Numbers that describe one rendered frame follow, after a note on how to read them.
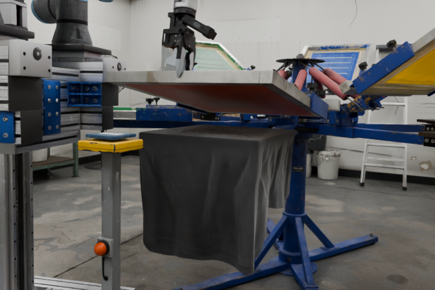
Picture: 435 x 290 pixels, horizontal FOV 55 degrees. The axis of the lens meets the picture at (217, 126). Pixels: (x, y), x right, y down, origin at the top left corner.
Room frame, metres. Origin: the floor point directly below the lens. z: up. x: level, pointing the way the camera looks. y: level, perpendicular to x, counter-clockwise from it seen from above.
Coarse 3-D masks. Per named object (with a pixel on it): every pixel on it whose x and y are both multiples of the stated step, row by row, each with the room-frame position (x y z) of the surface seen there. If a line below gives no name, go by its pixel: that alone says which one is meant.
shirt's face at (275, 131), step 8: (176, 128) 1.63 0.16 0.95; (184, 128) 1.64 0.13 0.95; (240, 128) 1.70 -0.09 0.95; (248, 128) 1.71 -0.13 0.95; (256, 128) 1.72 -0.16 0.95; (264, 128) 1.73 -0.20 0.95; (200, 136) 1.35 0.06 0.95; (208, 136) 1.35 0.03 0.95; (216, 136) 1.36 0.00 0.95; (224, 136) 1.37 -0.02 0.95; (232, 136) 1.37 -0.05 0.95; (248, 136) 1.38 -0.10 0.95; (256, 136) 1.39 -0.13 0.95; (264, 136) 1.40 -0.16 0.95
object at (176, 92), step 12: (132, 84) 1.40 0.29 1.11; (168, 96) 1.63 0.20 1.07; (180, 96) 1.60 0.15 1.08; (192, 96) 1.57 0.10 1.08; (204, 96) 1.54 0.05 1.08; (216, 96) 1.51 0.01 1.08; (204, 108) 1.94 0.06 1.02; (216, 108) 1.89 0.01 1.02; (228, 108) 1.85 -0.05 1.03; (240, 108) 1.81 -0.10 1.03
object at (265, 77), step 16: (112, 80) 1.39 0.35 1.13; (128, 80) 1.36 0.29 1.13; (144, 80) 1.33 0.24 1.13; (160, 80) 1.31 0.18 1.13; (176, 80) 1.28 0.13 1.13; (192, 80) 1.26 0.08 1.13; (208, 80) 1.23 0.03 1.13; (224, 80) 1.21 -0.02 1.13; (240, 80) 1.19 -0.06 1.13; (256, 80) 1.17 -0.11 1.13; (272, 80) 1.15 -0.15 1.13; (160, 96) 1.66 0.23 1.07; (288, 96) 1.36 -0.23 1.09; (304, 96) 1.49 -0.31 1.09; (224, 112) 2.03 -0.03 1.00
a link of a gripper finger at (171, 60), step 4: (176, 48) 1.29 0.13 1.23; (176, 52) 1.28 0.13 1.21; (184, 52) 1.28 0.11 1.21; (172, 56) 1.29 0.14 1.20; (184, 56) 1.29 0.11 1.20; (168, 60) 1.29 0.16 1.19; (172, 60) 1.28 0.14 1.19; (176, 60) 1.27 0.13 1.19; (180, 60) 1.26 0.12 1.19; (168, 64) 1.28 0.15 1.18; (172, 64) 1.28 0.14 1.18; (176, 64) 1.27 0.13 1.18; (180, 64) 1.26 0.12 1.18; (176, 68) 1.27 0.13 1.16; (180, 68) 1.27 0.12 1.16; (176, 72) 1.27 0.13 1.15; (180, 72) 1.27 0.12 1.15
